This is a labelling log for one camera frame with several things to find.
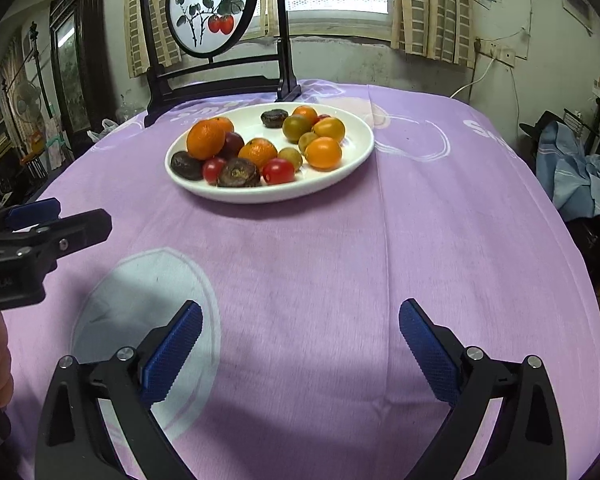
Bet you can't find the black hat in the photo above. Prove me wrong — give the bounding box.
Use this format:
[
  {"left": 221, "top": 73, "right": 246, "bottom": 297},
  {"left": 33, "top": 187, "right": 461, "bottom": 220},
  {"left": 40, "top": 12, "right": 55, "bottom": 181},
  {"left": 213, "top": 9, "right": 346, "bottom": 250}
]
[{"left": 520, "top": 110, "right": 566, "bottom": 143}]

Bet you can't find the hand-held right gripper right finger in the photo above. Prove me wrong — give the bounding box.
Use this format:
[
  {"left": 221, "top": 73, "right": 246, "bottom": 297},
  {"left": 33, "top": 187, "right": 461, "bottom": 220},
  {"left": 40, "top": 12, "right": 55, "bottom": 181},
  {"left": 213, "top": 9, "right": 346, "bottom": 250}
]
[{"left": 398, "top": 298, "right": 567, "bottom": 480}]

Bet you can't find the large red tomato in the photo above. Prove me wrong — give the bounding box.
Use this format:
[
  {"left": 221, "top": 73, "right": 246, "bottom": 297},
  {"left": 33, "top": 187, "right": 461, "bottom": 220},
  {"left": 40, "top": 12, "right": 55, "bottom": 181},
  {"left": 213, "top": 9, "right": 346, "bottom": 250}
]
[{"left": 262, "top": 158, "right": 296, "bottom": 185}]

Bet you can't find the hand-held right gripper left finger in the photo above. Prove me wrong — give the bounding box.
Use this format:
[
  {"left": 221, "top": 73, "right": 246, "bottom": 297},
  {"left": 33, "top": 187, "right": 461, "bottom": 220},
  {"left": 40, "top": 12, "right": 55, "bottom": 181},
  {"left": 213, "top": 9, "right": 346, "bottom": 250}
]
[{"left": 34, "top": 300, "right": 203, "bottom": 480}]

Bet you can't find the dark wooden cabinet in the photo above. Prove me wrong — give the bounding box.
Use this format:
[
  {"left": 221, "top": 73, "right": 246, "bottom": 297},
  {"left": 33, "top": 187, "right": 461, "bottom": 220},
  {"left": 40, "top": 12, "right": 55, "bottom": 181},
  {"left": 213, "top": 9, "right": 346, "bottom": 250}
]
[{"left": 49, "top": 0, "right": 106, "bottom": 136}]

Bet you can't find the large orange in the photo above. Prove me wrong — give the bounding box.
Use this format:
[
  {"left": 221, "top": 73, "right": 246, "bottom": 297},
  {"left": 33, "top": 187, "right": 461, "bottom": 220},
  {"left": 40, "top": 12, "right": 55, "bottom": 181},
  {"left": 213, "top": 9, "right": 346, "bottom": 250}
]
[{"left": 186, "top": 120, "right": 227, "bottom": 160}]

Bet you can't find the purple tablecloth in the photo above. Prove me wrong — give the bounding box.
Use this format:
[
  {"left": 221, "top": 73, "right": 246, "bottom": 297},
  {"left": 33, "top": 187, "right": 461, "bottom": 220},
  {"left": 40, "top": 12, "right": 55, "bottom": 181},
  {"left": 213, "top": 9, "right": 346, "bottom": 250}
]
[{"left": 2, "top": 79, "right": 600, "bottom": 480}]

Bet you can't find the white cable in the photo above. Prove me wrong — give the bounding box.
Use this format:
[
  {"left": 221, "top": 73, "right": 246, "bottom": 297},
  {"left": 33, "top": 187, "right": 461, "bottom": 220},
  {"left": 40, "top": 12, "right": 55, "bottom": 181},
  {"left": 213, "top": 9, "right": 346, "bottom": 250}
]
[{"left": 447, "top": 57, "right": 496, "bottom": 102}]

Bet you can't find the white standing fan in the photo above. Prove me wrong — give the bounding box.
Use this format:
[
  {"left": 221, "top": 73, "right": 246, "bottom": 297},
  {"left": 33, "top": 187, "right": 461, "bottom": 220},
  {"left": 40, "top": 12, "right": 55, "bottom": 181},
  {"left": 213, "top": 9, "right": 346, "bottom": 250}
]
[{"left": 7, "top": 80, "right": 43, "bottom": 161}]

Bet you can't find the blue clothes pile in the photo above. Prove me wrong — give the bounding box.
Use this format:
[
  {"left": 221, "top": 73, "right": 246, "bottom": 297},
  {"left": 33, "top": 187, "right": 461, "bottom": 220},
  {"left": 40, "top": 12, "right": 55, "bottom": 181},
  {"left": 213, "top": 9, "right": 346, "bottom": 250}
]
[{"left": 536, "top": 121, "right": 600, "bottom": 221}]

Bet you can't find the white oval plate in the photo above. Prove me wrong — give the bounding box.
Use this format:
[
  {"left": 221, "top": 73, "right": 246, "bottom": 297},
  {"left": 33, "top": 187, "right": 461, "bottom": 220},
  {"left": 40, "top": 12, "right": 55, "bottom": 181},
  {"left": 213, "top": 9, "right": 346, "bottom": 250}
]
[{"left": 164, "top": 101, "right": 376, "bottom": 204}]

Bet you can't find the orange kumquat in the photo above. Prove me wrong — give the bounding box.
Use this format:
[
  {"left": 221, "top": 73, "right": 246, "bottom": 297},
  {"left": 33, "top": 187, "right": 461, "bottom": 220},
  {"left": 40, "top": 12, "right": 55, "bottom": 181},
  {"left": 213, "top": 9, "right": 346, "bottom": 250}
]
[
  {"left": 305, "top": 137, "right": 343, "bottom": 171},
  {"left": 312, "top": 117, "right": 345, "bottom": 141}
]

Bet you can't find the white plastic bag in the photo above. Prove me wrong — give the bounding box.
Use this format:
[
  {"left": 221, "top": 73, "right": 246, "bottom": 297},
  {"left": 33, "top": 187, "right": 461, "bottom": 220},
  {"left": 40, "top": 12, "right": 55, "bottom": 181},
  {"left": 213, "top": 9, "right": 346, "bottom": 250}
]
[{"left": 86, "top": 118, "right": 118, "bottom": 142}]

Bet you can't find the dark red plum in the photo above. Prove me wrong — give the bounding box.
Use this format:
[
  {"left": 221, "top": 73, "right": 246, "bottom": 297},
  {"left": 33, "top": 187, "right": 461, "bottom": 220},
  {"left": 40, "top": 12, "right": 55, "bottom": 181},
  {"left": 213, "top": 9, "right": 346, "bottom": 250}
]
[{"left": 221, "top": 131, "right": 246, "bottom": 158}]

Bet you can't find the beige checked curtain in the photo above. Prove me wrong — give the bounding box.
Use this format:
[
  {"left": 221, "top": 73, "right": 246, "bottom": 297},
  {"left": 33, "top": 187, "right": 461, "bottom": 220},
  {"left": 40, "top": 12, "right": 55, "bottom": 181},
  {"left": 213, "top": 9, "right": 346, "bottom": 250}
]
[
  {"left": 391, "top": 0, "right": 476, "bottom": 68},
  {"left": 124, "top": 0, "right": 181, "bottom": 79}
]

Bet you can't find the white wall socket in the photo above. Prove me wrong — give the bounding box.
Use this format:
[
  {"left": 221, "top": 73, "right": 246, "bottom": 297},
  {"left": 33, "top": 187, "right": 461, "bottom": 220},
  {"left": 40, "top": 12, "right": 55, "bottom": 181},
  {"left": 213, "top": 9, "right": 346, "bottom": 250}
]
[{"left": 475, "top": 37, "right": 517, "bottom": 68}]

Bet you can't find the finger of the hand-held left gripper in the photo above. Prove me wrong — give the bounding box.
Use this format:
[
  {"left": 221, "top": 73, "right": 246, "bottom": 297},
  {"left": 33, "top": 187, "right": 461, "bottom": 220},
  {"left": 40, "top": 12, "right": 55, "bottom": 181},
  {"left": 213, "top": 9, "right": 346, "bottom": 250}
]
[
  {"left": 10, "top": 208, "right": 113, "bottom": 273},
  {"left": 0, "top": 198, "right": 62, "bottom": 233}
]

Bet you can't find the green-orange mandarin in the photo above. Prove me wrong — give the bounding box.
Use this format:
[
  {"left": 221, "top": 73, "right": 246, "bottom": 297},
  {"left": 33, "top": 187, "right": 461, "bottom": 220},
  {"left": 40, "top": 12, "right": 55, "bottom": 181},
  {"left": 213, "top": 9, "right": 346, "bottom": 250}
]
[{"left": 282, "top": 114, "right": 317, "bottom": 143}]

